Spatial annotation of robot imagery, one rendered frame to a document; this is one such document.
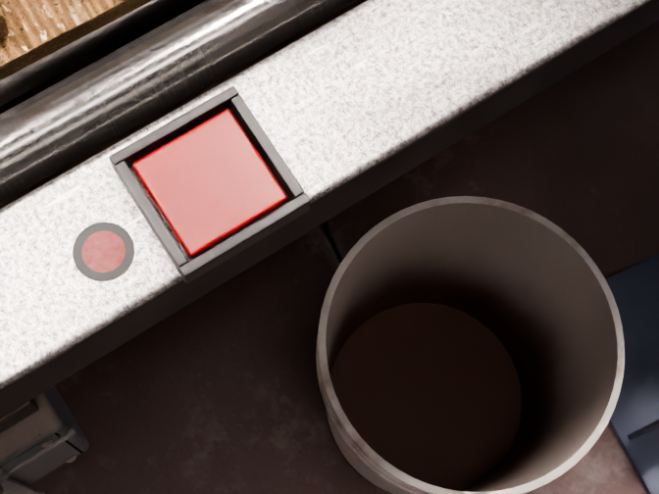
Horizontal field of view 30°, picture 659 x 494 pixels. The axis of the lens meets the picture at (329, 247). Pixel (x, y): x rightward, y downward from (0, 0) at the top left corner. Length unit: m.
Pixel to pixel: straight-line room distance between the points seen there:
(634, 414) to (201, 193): 1.04
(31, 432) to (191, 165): 0.19
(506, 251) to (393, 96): 0.69
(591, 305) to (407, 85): 0.64
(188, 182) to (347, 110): 0.10
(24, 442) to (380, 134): 0.26
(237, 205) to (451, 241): 0.73
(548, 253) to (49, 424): 0.70
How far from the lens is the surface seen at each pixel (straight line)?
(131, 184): 0.64
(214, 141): 0.65
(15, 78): 0.69
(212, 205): 0.64
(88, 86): 0.67
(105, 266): 0.65
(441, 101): 0.68
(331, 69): 0.68
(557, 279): 1.33
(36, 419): 0.72
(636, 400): 1.61
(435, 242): 1.35
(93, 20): 0.67
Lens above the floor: 1.54
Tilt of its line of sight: 74 degrees down
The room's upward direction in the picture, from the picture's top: 11 degrees clockwise
